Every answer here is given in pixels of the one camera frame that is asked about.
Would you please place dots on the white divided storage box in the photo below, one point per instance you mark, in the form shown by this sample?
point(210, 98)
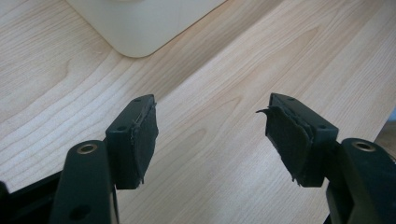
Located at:
point(140, 25)

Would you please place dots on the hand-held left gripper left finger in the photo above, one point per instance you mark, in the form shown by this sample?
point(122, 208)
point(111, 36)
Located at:
point(132, 146)

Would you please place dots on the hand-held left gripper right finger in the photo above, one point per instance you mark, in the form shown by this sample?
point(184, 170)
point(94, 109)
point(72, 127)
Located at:
point(299, 140)

